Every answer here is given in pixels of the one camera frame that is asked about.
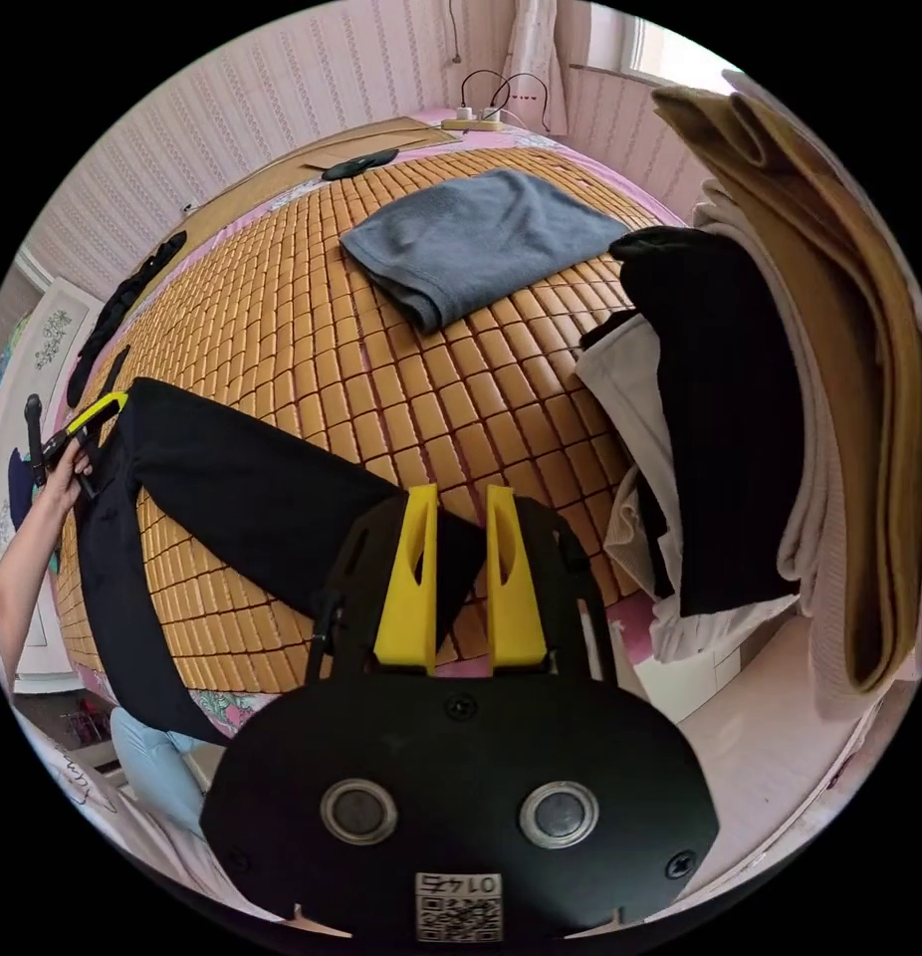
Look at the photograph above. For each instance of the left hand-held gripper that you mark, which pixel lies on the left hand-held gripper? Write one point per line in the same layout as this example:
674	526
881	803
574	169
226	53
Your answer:
88	467

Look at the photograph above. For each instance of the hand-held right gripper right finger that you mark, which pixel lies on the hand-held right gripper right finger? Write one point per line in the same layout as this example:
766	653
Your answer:
515	612

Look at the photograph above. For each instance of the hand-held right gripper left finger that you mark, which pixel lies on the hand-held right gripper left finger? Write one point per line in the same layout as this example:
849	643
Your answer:
405	597

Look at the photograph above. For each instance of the black long sleeve shirt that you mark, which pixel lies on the black long sleeve shirt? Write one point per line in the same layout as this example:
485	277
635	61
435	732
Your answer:
244	478

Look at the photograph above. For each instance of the person's left forearm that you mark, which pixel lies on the person's left forearm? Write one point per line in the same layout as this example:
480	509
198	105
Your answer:
20	582

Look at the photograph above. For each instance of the person's left hand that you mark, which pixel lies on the person's left hand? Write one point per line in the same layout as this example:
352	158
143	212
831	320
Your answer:
64	485

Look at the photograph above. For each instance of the black cloth strip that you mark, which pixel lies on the black cloth strip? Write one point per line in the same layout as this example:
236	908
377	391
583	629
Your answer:
129	295

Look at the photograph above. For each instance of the bed with woven mat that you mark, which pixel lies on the bed with woven mat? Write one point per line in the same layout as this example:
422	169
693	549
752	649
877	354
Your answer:
282	336

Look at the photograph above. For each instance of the pile of clothes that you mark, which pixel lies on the pile of clothes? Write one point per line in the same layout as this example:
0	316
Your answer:
730	418

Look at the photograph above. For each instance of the person's body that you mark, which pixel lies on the person's body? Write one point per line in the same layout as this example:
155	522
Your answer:
158	769

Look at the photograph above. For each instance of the folded blue-grey garment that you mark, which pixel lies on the folded blue-grey garment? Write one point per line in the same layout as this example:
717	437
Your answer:
476	239

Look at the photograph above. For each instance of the black eye mask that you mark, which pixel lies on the black eye mask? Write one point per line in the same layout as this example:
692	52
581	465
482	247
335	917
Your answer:
360	163

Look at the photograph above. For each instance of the flat brown board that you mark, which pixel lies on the flat brown board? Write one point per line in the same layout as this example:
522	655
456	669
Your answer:
386	142

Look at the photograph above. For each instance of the white power strip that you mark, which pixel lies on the white power strip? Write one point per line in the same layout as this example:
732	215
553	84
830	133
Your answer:
472	121

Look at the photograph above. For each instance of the white patterned curtain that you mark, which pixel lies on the white patterned curtain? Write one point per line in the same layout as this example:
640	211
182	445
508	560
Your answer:
536	60

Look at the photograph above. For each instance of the window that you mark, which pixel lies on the window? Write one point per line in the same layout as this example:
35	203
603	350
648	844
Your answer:
648	41

